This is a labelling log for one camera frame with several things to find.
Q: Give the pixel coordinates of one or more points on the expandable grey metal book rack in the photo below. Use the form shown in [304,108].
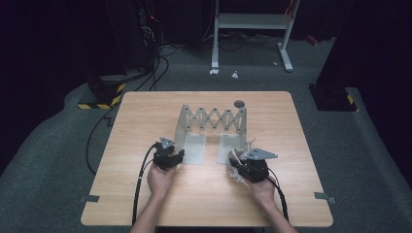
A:
[194,149]

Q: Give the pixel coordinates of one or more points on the white cloth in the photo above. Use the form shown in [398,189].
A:
[238,153]

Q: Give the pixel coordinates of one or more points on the person's right hand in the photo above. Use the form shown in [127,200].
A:
[264,192]

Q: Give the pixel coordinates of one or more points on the black base with yellow mark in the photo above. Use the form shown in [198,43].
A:
[333,98]

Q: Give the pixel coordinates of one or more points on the person's left hand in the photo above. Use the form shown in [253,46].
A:
[160,181]

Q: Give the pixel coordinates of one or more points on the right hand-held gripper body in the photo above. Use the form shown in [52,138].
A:
[257,170]

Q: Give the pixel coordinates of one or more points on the red object on floor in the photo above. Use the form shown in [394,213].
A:
[312,40]

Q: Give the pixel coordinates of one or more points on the white paper scrap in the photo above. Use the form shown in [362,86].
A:
[213,71]
[234,75]

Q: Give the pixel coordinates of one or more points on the white metal stand frame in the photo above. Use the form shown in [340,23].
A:
[249,21]

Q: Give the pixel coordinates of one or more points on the black yellow striped base block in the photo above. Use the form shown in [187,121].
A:
[103,92]

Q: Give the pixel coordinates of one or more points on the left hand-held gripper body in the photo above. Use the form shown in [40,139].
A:
[165,158]

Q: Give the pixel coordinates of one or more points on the grey tape strip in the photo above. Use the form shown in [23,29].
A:
[90,198]
[322,195]

